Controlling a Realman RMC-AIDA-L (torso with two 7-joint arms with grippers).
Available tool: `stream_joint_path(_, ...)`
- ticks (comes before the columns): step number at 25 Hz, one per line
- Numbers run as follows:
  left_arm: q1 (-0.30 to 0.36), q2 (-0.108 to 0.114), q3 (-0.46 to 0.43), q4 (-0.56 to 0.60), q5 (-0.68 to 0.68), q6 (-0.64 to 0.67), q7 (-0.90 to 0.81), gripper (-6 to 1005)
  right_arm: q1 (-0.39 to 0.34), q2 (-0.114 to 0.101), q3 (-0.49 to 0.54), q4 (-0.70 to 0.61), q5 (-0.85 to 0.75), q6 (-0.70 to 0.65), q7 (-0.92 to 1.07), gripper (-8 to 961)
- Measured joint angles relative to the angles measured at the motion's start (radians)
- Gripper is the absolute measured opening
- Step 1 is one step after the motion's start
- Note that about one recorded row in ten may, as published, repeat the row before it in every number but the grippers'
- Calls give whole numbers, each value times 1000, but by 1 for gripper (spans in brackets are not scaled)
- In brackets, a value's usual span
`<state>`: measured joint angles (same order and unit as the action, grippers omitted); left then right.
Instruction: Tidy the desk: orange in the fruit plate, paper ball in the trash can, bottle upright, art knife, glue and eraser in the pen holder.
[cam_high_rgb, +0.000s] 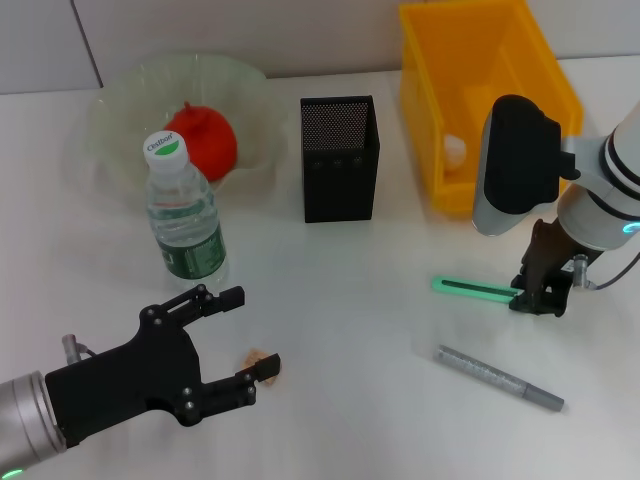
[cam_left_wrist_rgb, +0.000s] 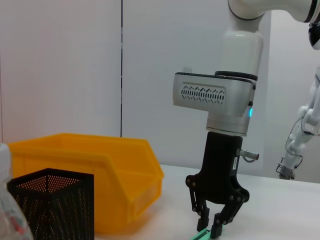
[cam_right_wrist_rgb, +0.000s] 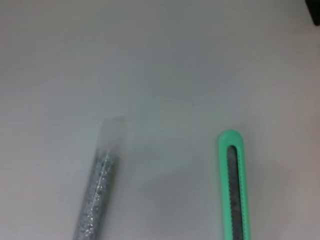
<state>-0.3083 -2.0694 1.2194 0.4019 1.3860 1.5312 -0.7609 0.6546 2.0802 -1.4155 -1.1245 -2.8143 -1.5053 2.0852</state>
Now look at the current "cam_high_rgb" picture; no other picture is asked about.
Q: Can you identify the grey marker pen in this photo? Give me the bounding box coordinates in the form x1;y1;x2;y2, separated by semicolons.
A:
432;344;566;414

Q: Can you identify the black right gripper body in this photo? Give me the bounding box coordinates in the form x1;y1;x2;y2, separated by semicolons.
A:
522;217;604;291

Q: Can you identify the yellow plastic bin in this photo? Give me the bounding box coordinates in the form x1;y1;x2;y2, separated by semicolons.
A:
398;0;585;216

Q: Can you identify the small tan eraser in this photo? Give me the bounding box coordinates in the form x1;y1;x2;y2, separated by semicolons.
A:
242;348;284;389

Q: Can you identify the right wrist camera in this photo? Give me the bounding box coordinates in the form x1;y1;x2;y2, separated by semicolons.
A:
472;94;564;237

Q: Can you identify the mint green utility knife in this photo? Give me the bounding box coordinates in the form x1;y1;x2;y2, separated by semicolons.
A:
429;274;526;303

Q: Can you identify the left gripper cable with plugs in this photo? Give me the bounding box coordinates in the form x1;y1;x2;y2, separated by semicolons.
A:
61;333;99;367

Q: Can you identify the black mesh pen holder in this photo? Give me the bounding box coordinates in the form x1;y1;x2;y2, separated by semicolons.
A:
299;93;382;224

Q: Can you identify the gripper cable with plugs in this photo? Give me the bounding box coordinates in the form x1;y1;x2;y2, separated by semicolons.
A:
61;333;99;367
572;253;640;291

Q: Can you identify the green glass fruit plate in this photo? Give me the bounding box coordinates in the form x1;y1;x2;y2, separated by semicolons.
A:
84;49;286;201

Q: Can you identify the red-orange toy orange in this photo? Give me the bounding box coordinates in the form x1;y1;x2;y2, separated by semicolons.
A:
163;100;239;184

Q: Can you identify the right gripper cable with plugs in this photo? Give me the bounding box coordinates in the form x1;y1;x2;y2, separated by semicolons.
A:
572;253;640;291

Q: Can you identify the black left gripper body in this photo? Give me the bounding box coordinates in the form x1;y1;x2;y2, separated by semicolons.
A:
44;305;206;449

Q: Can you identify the white paper ball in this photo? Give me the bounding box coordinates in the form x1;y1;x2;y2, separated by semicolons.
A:
443;133;469;172

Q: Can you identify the clear green-label water bottle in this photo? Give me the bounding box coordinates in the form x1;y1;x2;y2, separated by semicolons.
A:
143;130;230;291

